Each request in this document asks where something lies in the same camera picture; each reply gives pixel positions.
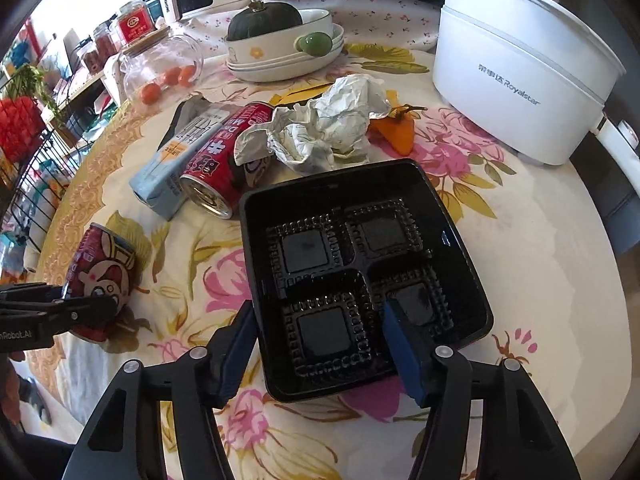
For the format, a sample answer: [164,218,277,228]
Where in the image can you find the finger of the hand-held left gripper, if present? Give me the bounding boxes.
[27,294,119,335]
[0,282,68,307]

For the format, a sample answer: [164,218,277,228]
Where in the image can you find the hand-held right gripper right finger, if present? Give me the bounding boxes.
[382,300,583,480]

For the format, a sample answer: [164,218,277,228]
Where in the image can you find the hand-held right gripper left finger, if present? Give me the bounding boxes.
[72,300,256,480]

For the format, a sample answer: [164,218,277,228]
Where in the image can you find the red drink can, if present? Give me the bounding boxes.
[179,101,275,220]
[62,222,137,343]

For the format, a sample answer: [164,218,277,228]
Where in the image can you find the black plastic compartment tray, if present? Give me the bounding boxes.
[239,158,495,403]

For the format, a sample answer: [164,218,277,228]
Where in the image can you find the yellow foil snack packet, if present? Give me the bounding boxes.
[270,82,331,109]

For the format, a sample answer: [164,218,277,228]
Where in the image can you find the red packets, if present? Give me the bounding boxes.
[0,95,42,162]

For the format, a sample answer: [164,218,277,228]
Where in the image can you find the pale blue drink carton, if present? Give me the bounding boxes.
[129,94,227,222]

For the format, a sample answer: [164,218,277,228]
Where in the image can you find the green plant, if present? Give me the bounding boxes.
[5,65,64,122]

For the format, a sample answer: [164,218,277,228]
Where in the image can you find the orange pepper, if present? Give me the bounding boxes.
[367,104,426,156]

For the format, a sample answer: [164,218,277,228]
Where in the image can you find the glass jar of red contents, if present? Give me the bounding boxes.
[75,37,101,74]
[92,20,121,59]

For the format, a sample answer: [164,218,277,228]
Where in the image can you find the crumpled white wrapper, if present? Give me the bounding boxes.
[234,74,393,177]

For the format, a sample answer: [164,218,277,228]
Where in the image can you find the glass jar with cork lid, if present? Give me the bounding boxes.
[119,27,205,106]

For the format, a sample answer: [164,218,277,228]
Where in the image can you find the white plate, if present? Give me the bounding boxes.
[227,57,346,84]

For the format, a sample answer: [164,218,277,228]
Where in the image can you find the red label jar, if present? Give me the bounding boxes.
[116,2,156,46]

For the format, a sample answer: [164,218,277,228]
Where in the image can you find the white ceramic bowl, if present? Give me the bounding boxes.
[224,8,335,64]

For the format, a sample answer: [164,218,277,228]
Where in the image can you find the white electric cooking pot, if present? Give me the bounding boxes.
[432,0,640,167]

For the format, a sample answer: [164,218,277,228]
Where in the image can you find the dark green pumpkin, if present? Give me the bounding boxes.
[227,1,304,42]

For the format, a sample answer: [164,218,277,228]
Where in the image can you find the black wire rack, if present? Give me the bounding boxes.
[0,60,122,272]

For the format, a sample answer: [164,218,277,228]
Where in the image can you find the white dish with green handle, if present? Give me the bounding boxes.
[226,22,346,74]

